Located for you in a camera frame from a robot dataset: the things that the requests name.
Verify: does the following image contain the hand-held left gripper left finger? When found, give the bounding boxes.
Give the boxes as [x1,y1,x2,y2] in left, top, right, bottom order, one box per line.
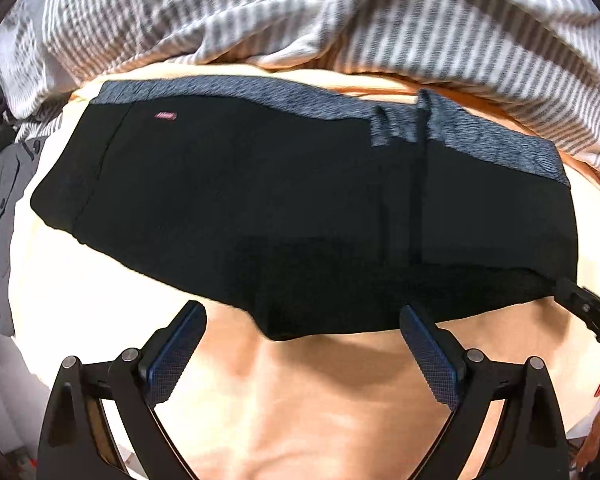
[37,300,208,480]

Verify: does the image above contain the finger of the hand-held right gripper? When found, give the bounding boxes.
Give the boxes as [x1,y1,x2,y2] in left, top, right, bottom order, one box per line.
[552,277,600,356]

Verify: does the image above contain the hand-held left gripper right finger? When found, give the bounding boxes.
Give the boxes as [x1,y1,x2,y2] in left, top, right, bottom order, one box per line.
[399,304,571,480]

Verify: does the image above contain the black pants with blue stripes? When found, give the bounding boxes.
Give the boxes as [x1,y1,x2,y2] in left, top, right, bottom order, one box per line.
[30,79,581,343]

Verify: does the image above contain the peach bed sheet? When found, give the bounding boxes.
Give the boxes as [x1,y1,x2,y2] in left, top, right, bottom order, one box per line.
[10,62,600,480]

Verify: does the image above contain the grey button shirt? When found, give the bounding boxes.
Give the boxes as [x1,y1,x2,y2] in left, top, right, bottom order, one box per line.
[0,70,43,338]

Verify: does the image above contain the grey striped duvet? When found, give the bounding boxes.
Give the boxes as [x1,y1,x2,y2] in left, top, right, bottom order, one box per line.
[0,0,600,191]

